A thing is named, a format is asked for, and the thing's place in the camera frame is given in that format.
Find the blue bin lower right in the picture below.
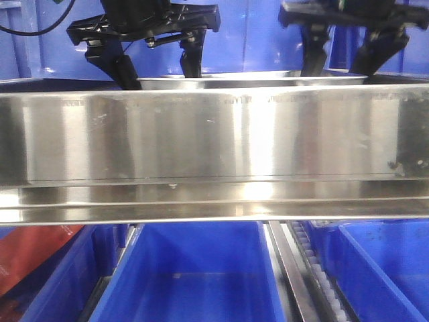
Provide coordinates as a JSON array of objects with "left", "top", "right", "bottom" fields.
[{"left": 304, "top": 219, "right": 428, "bottom": 321}]

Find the silver metal tray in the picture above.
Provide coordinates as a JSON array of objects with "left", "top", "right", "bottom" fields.
[{"left": 138, "top": 70, "right": 367, "bottom": 91}]

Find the metal roller track rail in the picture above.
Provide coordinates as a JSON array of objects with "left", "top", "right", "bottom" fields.
[{"left": 264, "top": 221, "right": 359, "bottom": 321}]

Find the black cable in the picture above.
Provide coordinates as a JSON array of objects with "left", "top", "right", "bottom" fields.
[{"left": 0, "top": 0, "right": 76, "bottom": 36}]

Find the red cardboard package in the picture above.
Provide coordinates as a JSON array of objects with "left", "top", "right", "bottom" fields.
[{"left": 1, "top": 225, "right": 83, "bottom": 295}]

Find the blue bin lower centre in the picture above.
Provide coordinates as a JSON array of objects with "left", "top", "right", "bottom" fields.
[{"left": 90, "top": 221, "right": 286, "bottom": 321}]

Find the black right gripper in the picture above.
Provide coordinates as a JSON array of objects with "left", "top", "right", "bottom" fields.
[{"left": 278, "top": 1, "right": 428, "bottom": 76}]

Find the blue bin lower left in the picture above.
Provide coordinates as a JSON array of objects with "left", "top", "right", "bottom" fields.
[{"left": 21, "top": 224, "right": 129, "bottom": 321}]

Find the large blue crate behind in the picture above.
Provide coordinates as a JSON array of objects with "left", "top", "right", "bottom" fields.
[{"left": 23, "top": 0, "right": 339, "bottom": 82}]

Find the stainless steel shelf rail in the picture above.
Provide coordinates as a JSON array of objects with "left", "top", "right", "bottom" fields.
[{"left": 1, "top": 83, "right": 428, "bottom": 226}]

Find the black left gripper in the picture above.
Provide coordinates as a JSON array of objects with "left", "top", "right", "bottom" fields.
[{"left": 66, "top": 1, "right": 221, "bottom": 90}]

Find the blue bin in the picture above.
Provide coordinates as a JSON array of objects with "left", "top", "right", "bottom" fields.
[
  {"left": 21, "top": 224, "right": 129, "bottom": 321},
  {"left": 90, "top": 221, "right": 286, "bottom": 321},
  {"left": 304, "top": 219, "right": 428, "bottom": 321}
]

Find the blue crate upper right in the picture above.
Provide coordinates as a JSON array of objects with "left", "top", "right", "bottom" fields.
[{"left": 325, "top": 26, "right": 428, "bottom": 76}]

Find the blue crate upper left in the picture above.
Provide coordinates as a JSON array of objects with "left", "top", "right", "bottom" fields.
[{"left": 1, "top": 1, "right": 32, "bottom": 80}]

